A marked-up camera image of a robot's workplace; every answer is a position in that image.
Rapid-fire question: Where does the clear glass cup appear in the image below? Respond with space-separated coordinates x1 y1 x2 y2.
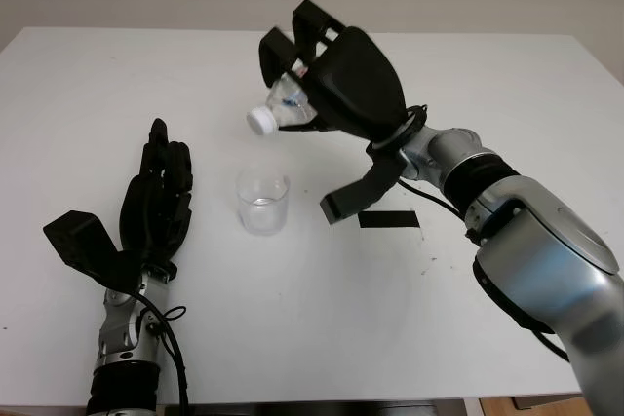
235 167 293 238

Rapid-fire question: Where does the clear plastic water bottle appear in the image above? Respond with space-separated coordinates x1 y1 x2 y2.
245 70 319 137

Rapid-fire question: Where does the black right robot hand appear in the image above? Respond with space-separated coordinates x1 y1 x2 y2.
256 0 409 145

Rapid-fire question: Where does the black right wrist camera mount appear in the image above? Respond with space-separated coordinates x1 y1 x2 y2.
319 140 407 227

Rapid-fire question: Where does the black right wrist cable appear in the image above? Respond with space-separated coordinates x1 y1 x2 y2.
398 178 572 364

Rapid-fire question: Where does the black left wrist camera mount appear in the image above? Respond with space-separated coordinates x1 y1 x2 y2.
42 209 148 291

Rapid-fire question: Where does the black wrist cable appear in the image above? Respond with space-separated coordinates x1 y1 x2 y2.
398 178 572 364
130 288 191 416

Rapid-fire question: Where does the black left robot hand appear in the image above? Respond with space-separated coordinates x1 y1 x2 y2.
117 117 195 282

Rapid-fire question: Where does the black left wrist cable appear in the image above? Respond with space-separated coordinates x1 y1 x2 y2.
130 288 191 416

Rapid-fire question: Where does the black tape strip marker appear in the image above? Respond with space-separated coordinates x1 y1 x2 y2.
358 210 421 230

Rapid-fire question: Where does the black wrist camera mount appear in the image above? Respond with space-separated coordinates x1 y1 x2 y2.
319 140 407 227
42 209 148 291

